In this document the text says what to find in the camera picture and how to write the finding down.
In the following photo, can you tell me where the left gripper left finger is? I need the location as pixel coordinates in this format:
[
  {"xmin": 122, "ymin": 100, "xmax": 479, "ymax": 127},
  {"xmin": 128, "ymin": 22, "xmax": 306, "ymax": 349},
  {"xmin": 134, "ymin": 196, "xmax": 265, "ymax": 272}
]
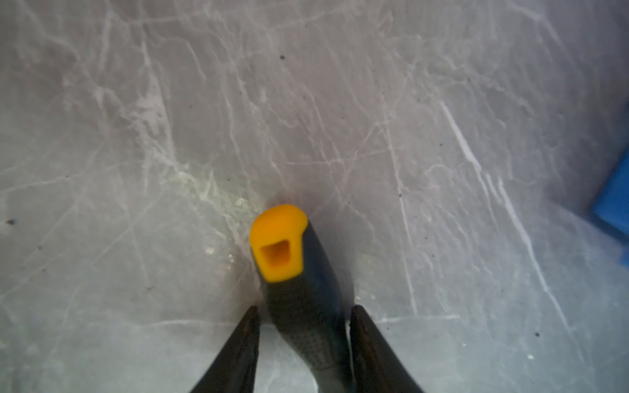
[{"xmin": 191, "ymin": 306, "xmax": 260, "ymax": 393}]

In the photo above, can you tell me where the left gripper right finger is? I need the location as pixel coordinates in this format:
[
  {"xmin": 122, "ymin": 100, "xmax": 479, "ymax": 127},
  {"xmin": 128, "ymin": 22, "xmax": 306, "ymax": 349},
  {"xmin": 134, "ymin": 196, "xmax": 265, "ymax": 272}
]
[{"xmin": 350, "ymin": 305, "xmax": 424, "ymax": 393}]

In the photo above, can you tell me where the black yellow handled screwdriver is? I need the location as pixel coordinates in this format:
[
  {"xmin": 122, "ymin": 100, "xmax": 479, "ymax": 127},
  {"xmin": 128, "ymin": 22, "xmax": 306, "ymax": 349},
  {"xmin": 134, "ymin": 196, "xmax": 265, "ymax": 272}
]
[{"xmin": 249, "ymin": 205, "xmax": 355, "ymax": 392}]

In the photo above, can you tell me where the blue plastic bin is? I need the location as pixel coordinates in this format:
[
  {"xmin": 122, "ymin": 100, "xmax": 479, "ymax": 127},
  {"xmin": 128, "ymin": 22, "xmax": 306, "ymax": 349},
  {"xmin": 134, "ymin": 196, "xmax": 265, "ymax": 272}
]
[{"xmin": 592, "ymin": 151, "xmax": 628, "ymax": 267}]

